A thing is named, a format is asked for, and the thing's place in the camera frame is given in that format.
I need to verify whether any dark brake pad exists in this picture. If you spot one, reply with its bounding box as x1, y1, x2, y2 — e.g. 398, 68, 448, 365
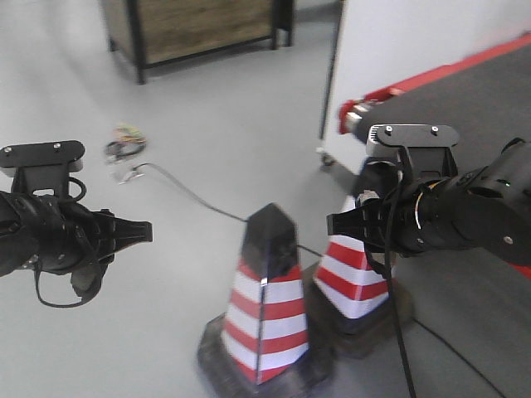
71, 265, 108, 305
355, 189, 380, 208

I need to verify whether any red white traffic cone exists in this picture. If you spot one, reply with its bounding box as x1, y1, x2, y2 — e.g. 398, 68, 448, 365
197, 203, 333, 397

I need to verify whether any floor cable bundle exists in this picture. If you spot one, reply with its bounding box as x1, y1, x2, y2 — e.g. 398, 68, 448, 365
103, 121, 324, 258

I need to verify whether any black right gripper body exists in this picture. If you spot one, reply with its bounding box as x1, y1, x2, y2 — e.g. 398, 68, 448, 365
327, 172, 490, 256

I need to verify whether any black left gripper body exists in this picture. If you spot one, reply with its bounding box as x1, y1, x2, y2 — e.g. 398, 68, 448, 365
1, 192, 153, 276

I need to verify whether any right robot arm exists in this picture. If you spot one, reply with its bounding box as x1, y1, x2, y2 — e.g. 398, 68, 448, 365
327, 138, 530, 266

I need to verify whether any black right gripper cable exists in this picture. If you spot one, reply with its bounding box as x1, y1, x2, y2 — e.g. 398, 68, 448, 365
379, 182, 420, 398

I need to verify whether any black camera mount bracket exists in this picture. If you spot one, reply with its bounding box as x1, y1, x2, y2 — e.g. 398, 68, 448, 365
1, 140, 85, 199

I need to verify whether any black frame wooden bench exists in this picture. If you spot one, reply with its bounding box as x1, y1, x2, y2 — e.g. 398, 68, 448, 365
100, 0, 295, 85

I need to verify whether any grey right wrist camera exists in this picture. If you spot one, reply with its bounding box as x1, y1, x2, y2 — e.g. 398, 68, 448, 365
366, 124, 397, 158

